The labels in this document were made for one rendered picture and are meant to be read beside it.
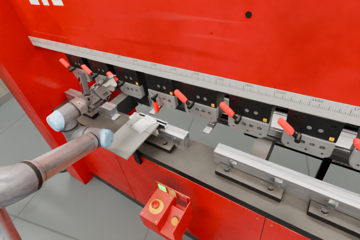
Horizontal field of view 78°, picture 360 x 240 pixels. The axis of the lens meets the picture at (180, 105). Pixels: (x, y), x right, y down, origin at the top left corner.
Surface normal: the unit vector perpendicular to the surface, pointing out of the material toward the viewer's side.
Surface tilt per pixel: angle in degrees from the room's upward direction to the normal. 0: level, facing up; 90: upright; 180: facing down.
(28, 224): 0
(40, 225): 0
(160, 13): 90
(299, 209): 0
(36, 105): 90
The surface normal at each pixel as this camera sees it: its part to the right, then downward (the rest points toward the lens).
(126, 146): -0.11, -0.77
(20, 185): 0.76, -0.14
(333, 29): -0.54, 0.58
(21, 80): 0.84, 0.26
